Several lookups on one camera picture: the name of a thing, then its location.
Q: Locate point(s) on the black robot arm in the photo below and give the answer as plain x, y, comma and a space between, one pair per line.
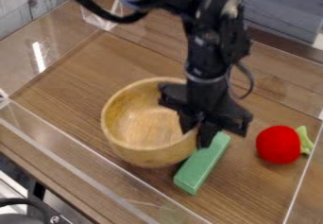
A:
217, 45

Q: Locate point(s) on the red plush tomato toy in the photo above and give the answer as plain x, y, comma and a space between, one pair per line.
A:
280, 144

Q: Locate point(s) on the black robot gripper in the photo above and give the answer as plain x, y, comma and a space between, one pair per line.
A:
203, 101

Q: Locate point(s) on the light wooden bowl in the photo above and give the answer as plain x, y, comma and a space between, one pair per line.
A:
141, 130

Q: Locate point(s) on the green rectangular block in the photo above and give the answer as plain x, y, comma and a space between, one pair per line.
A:
199, 165

